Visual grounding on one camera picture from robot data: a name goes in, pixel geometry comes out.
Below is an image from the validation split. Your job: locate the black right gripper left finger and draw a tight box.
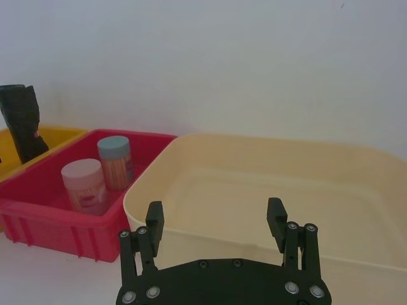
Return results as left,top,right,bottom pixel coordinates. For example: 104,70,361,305
118,201,165,298

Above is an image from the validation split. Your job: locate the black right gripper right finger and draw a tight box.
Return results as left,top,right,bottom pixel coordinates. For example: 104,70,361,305
266,197,326,295

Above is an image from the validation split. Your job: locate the cream plastic bin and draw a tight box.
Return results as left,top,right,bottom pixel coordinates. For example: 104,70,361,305
123,133,407,305

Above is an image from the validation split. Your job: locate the jar with pink lid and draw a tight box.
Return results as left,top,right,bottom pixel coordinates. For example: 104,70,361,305
60,158,108,216

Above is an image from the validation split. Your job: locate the jar with blue lid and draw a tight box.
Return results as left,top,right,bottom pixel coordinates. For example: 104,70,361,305
97,136,134,191

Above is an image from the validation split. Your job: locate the red plastic bin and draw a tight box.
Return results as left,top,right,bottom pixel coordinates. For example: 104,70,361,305
0,128,178,264

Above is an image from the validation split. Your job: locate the yellow plastic bin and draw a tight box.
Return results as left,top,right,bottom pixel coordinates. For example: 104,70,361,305
0,123,89,233

